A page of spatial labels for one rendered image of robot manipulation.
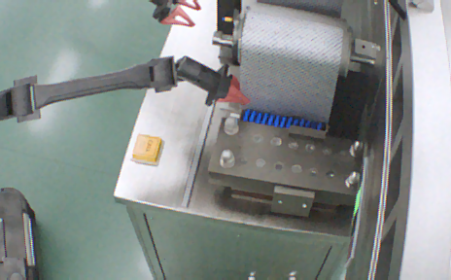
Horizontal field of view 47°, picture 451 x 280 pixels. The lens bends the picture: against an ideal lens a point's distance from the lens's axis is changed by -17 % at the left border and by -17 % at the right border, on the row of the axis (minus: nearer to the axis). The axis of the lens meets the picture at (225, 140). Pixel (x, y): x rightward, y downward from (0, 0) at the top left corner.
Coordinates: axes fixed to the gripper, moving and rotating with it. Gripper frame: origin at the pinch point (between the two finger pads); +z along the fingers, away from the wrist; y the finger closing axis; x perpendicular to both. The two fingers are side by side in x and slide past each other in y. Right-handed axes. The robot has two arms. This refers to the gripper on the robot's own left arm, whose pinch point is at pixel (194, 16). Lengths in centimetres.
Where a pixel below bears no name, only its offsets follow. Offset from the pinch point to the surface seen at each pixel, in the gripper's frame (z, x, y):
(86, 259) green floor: 46, -132, 25
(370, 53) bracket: 34.4, 26.2, -0.1
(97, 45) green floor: 22, -155, -94
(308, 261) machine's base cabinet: 69, -22, 31
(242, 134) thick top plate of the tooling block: 29.1, -12.5, 12.6
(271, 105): 31.3, -6.0, 4.8
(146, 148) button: 16.2, -36.6, 15.6
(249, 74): 19.7, -1.6, 4.6
